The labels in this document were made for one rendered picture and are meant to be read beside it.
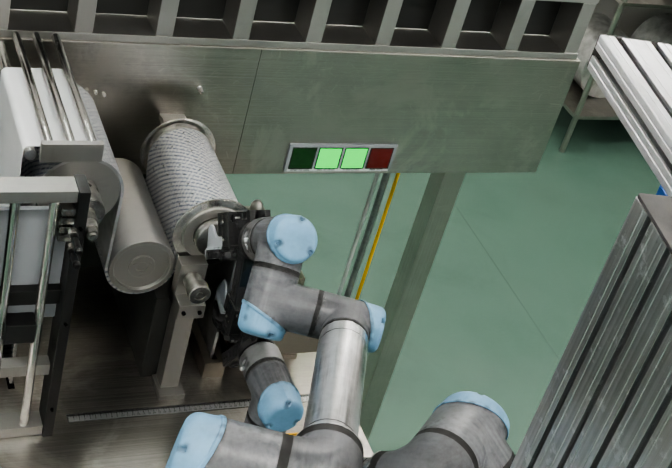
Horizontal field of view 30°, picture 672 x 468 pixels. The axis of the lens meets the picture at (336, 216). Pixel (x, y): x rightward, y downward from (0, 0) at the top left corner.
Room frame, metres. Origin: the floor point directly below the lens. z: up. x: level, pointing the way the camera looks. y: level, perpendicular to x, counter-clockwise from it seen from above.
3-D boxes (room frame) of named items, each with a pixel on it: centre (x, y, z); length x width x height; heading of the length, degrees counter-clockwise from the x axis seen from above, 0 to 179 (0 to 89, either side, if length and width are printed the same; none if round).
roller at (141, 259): (1.85, 0.37, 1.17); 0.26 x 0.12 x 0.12; 30
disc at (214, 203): (1.80, 0.20, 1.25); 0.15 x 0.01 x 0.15; 120
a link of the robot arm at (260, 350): (1.66, 0.05, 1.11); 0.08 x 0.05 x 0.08; 120
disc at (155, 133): (2.02, 0.33, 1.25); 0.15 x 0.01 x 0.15; 120
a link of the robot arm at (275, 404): (1.59, 0.01, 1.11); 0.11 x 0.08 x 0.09; 30
